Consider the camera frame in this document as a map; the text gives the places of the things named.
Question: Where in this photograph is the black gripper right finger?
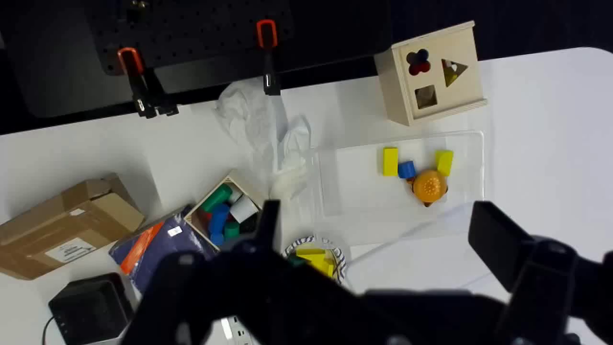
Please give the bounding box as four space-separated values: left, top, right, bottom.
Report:
467 200 613 345

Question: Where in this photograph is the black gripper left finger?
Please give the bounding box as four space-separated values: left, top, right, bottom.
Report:
121 198 360 345

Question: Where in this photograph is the orange toy burger bun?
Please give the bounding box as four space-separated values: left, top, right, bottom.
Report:
410 169 448 204

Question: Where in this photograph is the clear plastic storage bin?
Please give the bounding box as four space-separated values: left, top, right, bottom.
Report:
314 127 496 257

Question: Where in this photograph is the small dark green block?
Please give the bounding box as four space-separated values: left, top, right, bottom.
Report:
222 221 243 242

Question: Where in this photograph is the long blue wooden block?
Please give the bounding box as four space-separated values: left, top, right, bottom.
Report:
209 206 230 248

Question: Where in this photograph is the green wooden cylinder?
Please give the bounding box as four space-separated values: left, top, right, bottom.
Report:
201 185 234 213

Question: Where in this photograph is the yellow toy piece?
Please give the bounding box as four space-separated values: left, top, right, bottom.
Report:
293 248 337 279

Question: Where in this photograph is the small wooden block tray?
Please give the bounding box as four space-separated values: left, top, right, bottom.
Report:
182 171 264 254

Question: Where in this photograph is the crumpled clear plastic bag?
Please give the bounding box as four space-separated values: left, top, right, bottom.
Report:
212 79 316 202

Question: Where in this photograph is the blue book with orange stripe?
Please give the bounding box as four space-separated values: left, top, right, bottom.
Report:
107 210 222 296

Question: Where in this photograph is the short blue cylinder block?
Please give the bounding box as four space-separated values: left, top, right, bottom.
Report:
396 160 419 183

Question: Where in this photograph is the black cube device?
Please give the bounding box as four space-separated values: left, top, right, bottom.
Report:
46 273 136 345

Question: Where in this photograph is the brown cardboard box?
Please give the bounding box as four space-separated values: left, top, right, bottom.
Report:
0 171 147 282

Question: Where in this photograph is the black clamp with orange handle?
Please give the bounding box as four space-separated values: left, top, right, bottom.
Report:
255 18 283 98
115 45 159 121

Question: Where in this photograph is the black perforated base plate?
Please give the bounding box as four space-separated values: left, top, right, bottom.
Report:
82 0 394 83

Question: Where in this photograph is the black device cable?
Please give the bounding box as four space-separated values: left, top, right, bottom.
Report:
40 313 53 345

